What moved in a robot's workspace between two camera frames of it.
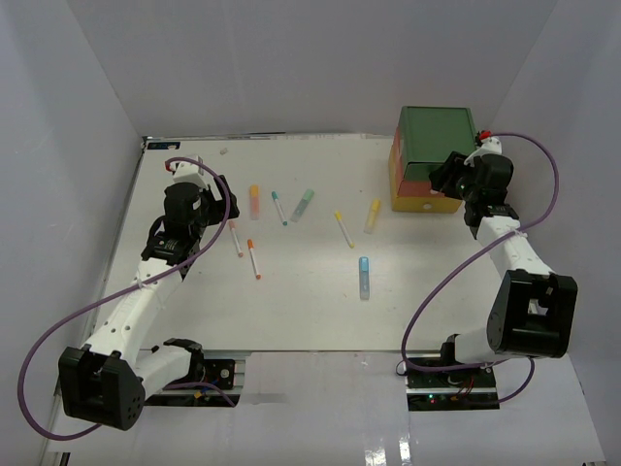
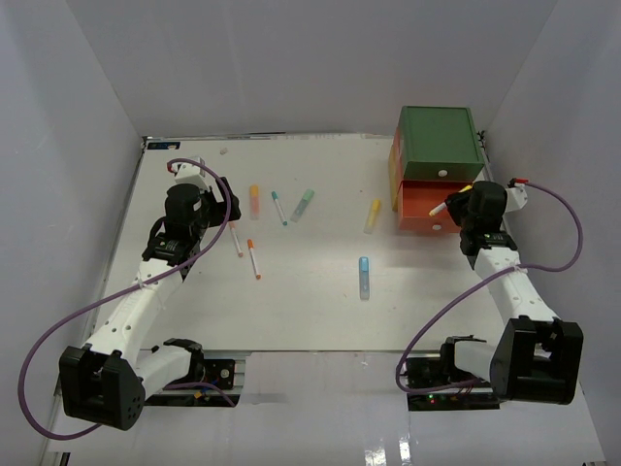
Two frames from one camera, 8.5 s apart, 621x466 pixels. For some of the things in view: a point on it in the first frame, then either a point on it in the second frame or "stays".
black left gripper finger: [233, 210] stays
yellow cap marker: [339, 216] to [443, 206]
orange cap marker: [250, 246] stays
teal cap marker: [276, 197] stays
